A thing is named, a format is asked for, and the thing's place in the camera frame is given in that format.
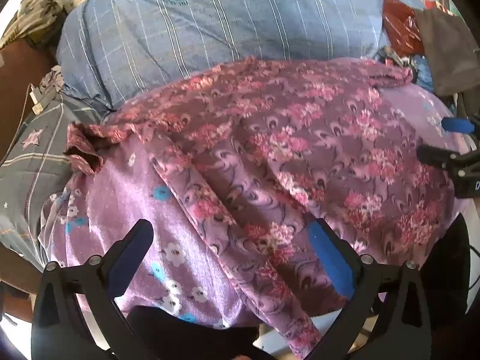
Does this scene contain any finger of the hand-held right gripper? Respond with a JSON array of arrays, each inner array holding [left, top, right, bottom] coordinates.
[[442, 117, 478, 134], [417, 144, 463, 170]]

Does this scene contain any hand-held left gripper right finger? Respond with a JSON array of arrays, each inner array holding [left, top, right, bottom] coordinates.
[[307, 217, 445, 360]]

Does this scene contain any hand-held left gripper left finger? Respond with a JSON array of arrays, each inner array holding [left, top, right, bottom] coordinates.
[[31, 218, 155, 360]]

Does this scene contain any pink floral garment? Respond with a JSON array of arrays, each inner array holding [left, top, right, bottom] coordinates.
[[64, 55, 464, 360]]

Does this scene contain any purple flowered bedsheet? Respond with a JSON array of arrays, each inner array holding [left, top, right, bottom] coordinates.
[[39, 82, 469, 331]]

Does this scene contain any grey brown bag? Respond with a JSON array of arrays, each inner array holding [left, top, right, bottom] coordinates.
[[414, 7, 480, 98]]

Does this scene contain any dark cloth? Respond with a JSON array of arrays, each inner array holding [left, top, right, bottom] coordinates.
[[419, 213, 472, 331], [127, 305, 260, 360]]

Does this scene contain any red packet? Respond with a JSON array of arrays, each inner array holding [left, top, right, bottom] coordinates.
[[382, 0, 426, 59]]

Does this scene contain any brown wooden headboard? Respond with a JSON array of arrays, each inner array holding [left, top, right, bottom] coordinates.
[[0, 41, 62, 166]]

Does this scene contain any blue striped quilt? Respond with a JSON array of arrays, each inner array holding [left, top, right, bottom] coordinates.
[[56, 0, 424, 112]]

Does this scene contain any green floral cloth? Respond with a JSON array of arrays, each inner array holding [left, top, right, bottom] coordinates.
[[0, 0, 76, 51]]

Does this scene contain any white charger with cable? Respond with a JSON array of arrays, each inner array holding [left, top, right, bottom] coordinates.
[[0, 84, 45, 167]]

